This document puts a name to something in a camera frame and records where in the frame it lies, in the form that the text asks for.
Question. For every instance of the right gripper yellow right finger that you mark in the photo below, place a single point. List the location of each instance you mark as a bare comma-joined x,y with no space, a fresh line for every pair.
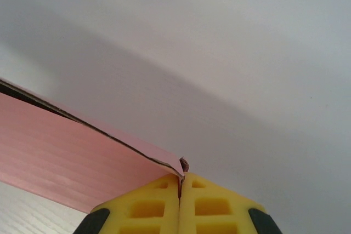
214,206

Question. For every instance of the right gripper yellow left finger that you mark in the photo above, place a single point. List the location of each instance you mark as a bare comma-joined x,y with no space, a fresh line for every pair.
148,206

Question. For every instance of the pink paper box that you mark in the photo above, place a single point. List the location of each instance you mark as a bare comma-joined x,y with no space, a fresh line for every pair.
68,157

